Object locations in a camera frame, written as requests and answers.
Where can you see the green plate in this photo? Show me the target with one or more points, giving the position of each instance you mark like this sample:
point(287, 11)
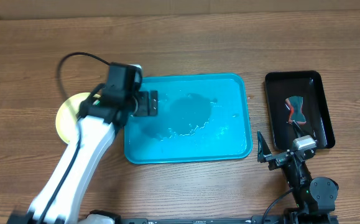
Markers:
point(65, 121)

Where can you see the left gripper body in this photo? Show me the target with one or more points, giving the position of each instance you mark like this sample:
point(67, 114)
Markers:
point(142, 109)

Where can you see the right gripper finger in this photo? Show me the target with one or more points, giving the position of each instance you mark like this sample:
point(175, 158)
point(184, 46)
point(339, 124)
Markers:
point(299, 132)
point(264, 152)

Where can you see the teal plastic tray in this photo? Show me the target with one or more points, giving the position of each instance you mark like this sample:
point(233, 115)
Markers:
point(200, 118)

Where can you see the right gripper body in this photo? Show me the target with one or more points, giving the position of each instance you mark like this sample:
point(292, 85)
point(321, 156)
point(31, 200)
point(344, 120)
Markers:
point(279, 160)

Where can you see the black rectangular tray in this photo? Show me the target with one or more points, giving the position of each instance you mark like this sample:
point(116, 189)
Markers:
point(308, 84)

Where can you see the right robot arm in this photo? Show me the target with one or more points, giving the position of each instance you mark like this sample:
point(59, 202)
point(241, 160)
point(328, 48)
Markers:
point(315, 197)

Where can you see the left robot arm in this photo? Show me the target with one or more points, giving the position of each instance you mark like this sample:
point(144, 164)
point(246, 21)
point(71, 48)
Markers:
point(100, 116)

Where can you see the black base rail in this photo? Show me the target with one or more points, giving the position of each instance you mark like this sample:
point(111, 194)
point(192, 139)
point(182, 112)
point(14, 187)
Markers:
point(198, 221)

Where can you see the orange and dark sponge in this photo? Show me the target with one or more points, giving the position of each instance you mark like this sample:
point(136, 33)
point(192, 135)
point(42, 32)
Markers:
point(295, 104)

